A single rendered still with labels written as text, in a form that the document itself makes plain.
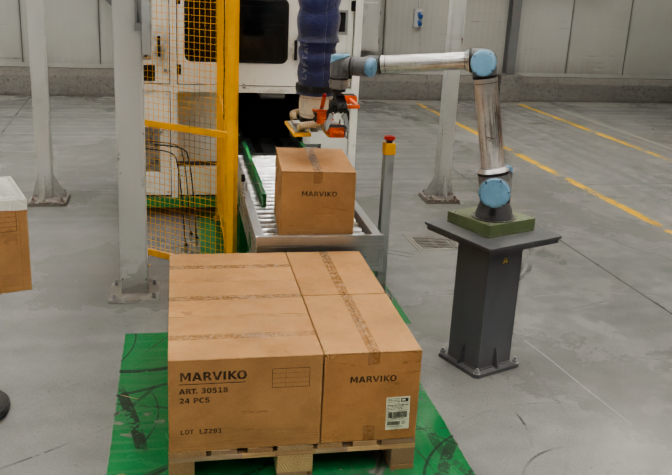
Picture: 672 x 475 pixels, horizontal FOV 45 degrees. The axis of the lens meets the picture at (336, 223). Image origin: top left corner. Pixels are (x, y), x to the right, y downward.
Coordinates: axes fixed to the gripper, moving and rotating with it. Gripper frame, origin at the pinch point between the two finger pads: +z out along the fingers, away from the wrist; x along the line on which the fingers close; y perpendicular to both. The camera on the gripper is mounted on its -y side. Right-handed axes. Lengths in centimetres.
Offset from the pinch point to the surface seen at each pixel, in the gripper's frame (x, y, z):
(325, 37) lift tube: -1, 48, -41
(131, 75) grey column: 103, 88, -12
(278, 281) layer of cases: 31, -30, 68
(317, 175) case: 4.6, 23.9, 29.3
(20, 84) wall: 302, 874, 108
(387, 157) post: -46, 74, 30
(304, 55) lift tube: 10, 52, -30
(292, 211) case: 17, 25, 49
